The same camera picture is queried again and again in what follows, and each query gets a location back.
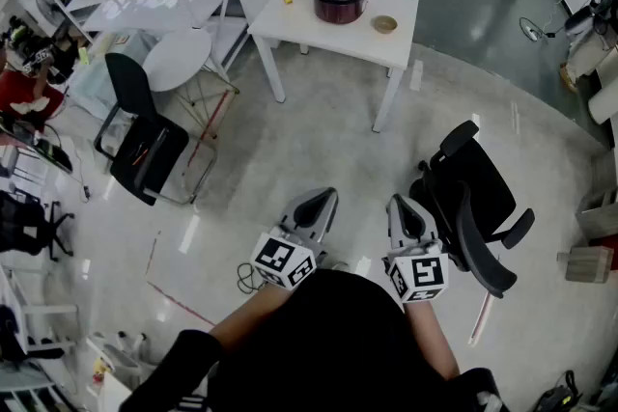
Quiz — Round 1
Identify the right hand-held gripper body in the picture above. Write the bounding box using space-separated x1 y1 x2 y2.
387 238 450 304

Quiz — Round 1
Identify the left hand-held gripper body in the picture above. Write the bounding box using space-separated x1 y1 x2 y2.
249 221 330 290

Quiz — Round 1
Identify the person's right forearm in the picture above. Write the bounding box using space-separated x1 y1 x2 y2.
403 301 460 382

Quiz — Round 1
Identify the person's left forearm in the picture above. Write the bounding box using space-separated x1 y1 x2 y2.
207 282 291 348

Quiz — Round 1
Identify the black office chair with armrests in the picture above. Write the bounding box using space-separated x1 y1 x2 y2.
408 120 536 300

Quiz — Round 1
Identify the person's black shirt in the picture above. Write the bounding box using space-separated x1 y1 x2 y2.
118 268 508 412

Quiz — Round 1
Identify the black cantilever chair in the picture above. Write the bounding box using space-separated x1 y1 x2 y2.
94 52 218 207

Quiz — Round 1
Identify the light wooden box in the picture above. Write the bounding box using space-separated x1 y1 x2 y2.
557 245 615 285

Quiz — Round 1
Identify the white square table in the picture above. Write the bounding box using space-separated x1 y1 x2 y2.
246 0 420 134

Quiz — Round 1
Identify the white round table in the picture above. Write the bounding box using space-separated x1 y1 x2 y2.
143 27 240 141

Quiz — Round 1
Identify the small wooden bowl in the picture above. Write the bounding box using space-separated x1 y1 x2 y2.
370 14 399 35

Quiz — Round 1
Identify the black swivel chair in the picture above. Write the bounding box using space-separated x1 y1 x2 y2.
0 190 76 261

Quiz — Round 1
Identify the black floor cable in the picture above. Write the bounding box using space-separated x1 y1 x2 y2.
236 261 267 294

